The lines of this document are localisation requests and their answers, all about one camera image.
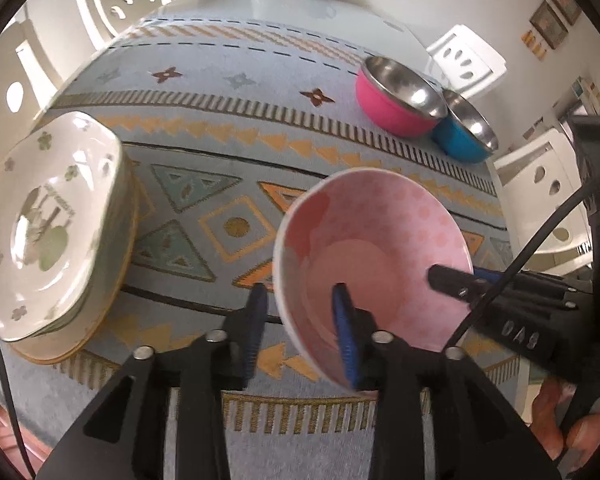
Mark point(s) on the small framed picture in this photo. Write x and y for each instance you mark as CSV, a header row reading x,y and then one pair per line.
x,y
547,25
565,2

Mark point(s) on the person's right hand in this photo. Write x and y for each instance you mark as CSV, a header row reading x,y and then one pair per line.
x,y
547,410

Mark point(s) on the blue steel bowl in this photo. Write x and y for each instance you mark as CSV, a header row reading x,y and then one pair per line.
x,y
460,145

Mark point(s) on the patterned table mat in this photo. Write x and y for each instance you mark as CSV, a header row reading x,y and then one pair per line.
x,y
205,110

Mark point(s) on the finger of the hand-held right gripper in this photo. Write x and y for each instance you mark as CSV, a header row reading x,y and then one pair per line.
x,y
445,280
490,274

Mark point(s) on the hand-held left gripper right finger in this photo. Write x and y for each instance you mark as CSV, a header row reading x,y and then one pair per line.
x,y
342,330

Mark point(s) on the small white clover plate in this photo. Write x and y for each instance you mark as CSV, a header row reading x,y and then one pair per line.
x,y
45,240

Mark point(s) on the pink ceramic bowl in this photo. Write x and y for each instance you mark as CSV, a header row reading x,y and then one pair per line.
x,y
380,240

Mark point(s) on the white plate with blue leaves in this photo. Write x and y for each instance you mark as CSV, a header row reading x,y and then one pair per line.
x,y
80,346

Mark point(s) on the pink steel bowl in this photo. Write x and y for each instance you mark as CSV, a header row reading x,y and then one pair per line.
x,y
390,105

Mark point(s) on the coloured wall cards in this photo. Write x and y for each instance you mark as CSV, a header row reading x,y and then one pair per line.
x,y
590,95

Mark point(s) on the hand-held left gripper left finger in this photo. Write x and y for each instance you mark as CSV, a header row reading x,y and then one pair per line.
x,y
257,310

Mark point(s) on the white chair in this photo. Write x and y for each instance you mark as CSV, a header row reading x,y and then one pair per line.
x,y
520,200
35,60
105,15
485,67

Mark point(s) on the yellow tassels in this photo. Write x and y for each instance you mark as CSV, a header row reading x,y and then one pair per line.
x,y
534,45

